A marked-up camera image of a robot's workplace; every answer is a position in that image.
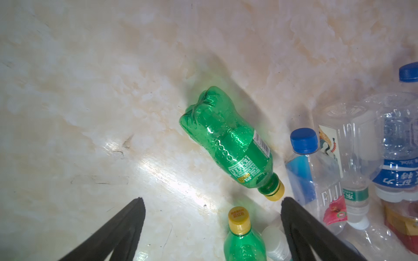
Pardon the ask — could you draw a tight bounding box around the Fiji bottle red flower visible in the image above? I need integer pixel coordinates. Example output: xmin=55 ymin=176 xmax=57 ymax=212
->
xmin=285 ymin=128 xmax=348 ymax=235

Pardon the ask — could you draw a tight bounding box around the clear crushed bottle white cap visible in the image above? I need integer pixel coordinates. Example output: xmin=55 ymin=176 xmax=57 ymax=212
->
xmin=338 ymin=221 xmax=418 ymax=261

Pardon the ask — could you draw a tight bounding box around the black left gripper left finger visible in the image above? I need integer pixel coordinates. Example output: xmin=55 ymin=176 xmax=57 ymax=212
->
xmin=61 ymin=197 xmax=146 ymax=261

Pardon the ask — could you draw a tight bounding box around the clear bottle pale blue label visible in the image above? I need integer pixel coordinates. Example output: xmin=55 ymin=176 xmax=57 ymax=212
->
xmin=398 ymin=62 xmax=418 ymax=94

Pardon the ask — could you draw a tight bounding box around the red yellow label bottle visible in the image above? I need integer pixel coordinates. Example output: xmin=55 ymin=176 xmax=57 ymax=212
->
xmin=382 ymin=200 xmax=418 ymax=254

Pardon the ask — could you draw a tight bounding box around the blue white label bottle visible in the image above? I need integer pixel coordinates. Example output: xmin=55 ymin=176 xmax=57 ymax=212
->
xmin=364 ymin=92 xmax=418 ymax=203

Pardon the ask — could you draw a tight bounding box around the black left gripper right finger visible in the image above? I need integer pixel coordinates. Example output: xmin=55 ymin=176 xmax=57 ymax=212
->
xmin=281 ymin=197 xmax=365 ymax=261

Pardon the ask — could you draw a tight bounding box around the clear bottle green cap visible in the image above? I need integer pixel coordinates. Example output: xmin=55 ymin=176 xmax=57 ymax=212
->
xmin=262 ymin=226 xmax=292 ymax=261
xmin=313 ymin=101 xmax=383 ymax=230

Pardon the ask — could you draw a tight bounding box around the green soda bottle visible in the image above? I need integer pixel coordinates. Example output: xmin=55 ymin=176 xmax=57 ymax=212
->
xmin=179 ymin=86 xmax=285 ymax=201
xmin=224 ymin=206 xmax=267 ymax=261

